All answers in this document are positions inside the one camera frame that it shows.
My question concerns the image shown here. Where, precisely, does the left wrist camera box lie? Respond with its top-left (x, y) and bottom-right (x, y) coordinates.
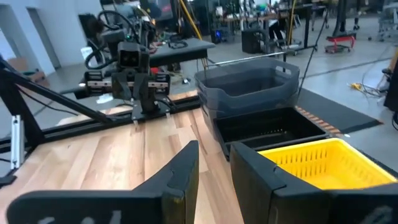
top-left (117, 42), bottom-right (143, 73)

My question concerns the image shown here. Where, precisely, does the red low cart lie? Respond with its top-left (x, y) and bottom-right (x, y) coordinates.
top-left (325, 34), bottom-right (357, 54)

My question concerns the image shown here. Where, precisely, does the grey side desk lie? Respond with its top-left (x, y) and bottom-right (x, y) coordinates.
top-left (58, 37), bottom-right (217, 95)

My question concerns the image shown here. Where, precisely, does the black headset cable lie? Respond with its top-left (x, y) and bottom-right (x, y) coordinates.
top-left (167, 40), bottom-right (189, 50)

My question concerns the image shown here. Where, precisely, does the long black floor cable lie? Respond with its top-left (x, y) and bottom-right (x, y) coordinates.
top-left (297, 9), bottom-right (331, 96)

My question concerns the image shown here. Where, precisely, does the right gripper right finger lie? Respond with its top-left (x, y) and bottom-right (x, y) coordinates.
top-left (229, 141), bottom-right (398, 224)

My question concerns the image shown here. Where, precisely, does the black speaker box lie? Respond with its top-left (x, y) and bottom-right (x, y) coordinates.
top-left (241, 28), bottom-right (266, 55)

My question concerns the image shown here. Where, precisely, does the black slotted plastic basket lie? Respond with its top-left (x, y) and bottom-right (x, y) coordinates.
top-left (213, 106), bottom-right (330, 161)

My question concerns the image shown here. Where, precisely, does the grey plastic basket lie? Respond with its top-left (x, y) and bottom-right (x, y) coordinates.
top-left (197, 83), bottom-right (301, 123)

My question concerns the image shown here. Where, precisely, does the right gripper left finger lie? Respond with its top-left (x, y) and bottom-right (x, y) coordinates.
top-left (6, 139), bottom-right (200, 224)

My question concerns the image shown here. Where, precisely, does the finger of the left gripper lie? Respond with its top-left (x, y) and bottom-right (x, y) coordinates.
top-left (133, 73), bottom-right (160, 114)
top-left (111, 72), bottom-right (133, 101)

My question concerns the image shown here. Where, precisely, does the cardboard box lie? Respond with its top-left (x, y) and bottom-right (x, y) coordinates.
top-left (7, 57), bottom-right (51, 88)

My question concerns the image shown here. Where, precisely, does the large black tray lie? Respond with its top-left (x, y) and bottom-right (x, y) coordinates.
top-left (194, 57), bottom-right (301, 97)

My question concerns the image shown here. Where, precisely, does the yellow slotted plastic basket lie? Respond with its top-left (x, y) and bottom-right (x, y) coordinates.
top-left (257, 138), bottom-right (398, 191)

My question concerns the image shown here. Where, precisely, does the black floor mat striped edge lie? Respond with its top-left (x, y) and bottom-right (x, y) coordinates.
top-left (294, 88), bottom-right (384, 135)

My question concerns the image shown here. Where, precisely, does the computer monitor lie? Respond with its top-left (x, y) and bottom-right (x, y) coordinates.
top-left (139, 0), bottom-right (175, 21)

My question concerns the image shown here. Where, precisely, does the yellow cable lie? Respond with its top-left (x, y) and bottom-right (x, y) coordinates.
top-left (178, 0), bottom-right (203, 40)

